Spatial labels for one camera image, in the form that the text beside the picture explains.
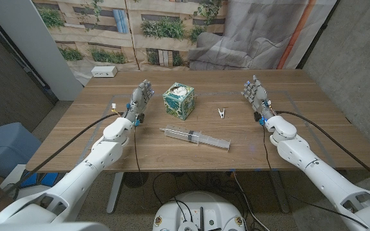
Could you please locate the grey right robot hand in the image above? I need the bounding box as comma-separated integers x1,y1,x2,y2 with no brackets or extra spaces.
241,74,276,121

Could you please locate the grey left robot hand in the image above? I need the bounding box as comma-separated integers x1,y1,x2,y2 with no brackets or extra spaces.
122,79,155,124

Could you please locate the large clear plastic syringe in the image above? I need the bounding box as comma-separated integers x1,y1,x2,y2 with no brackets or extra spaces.
159,124,231,151

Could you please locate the teal leaf print tissue box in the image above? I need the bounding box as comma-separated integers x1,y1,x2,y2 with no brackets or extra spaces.
162,81,196,121

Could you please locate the white tissue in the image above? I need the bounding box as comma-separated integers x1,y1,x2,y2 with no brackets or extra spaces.
168,83,189,96

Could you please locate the dark round floor device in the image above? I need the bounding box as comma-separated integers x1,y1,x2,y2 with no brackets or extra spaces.
123,172,150,189

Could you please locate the white table leg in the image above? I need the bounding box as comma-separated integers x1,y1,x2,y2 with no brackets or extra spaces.
106,172,125,214
270,170,290,214

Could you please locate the blue floor pad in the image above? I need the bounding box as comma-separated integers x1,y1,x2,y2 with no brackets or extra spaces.
20,171,59,189

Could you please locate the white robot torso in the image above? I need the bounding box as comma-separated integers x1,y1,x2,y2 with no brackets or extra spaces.
152,191,246,231

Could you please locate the blue grey upholstered seat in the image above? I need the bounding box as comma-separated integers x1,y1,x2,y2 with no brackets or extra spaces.
0,121,42,179

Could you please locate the right wrist camera blue mount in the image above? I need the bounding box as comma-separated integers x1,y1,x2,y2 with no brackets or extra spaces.
253,111,266,126

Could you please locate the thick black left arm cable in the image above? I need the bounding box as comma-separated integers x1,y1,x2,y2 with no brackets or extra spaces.
0,111,125,216

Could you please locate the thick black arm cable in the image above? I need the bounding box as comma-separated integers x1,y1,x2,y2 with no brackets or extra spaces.
274,110,370,189
0,111,125,216

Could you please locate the thin black left wrist cable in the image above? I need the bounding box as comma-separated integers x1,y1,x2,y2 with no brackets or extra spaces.
132,123,147,206

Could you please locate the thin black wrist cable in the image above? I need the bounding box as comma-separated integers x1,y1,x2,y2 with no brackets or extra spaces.
132,123,147,206
261,124,370,229

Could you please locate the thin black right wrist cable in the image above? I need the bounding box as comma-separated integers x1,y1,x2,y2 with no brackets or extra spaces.
261,124,370,229

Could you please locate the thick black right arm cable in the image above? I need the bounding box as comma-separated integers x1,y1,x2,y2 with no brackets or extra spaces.
274,110,370,189

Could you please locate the black floor cable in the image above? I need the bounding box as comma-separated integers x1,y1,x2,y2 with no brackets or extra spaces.
152,172,194,224

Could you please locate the white floor cable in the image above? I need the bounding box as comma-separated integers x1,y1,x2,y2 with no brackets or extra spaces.
232,171,265,231

